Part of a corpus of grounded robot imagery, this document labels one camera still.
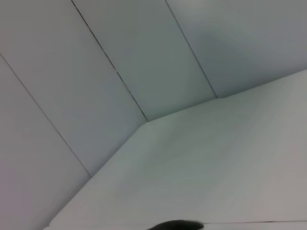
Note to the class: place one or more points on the dark green shirt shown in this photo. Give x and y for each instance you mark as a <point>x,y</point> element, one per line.
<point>177,225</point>

